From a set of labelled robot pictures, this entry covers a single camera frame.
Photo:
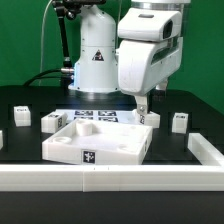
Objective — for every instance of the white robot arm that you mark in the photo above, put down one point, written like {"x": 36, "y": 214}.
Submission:
{"x": 96, "y": 72}

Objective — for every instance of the black camera stand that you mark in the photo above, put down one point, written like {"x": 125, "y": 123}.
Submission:
{"x": 69, "y": 9}

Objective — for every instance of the white square tabletop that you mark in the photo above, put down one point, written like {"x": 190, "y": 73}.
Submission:
{"x": 98, "y": 143}

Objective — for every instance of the white part left edge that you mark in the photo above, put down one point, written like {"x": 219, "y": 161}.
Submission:
{"x": 1, "y": 139}

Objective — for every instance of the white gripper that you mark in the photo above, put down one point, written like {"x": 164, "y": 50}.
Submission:
{"x": 150, "y": 51}

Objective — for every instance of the printed marker sheet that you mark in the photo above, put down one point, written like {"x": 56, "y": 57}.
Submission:
{"x": 100, "y": 115}

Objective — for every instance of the white obstacle fence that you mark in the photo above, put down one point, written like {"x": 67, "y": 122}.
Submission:
{"x": 207, "y": 175}

